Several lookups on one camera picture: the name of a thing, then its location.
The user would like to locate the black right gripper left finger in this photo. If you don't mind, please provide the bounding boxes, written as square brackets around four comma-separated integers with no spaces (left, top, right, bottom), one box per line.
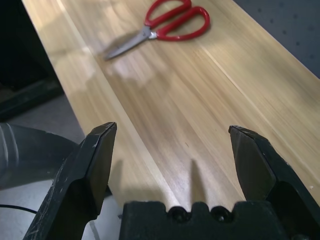
[22,121,118,240]

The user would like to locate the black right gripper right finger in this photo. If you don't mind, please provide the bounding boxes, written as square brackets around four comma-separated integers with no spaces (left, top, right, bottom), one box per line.
[228,125,320,240]

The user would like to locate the red handled scissors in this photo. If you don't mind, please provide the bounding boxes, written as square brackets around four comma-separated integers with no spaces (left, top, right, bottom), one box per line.
[103,0,211,61]

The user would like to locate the dark grey pegboard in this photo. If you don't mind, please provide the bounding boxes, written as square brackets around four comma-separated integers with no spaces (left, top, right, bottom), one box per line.
[232,0,320,80]

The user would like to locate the silver right robot leg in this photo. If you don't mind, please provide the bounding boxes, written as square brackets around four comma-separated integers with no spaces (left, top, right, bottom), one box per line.
[0,122,85,192]

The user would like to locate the black equipment cart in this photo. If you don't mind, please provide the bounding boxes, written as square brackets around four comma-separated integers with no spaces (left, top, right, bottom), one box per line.
[0,0,63,122]

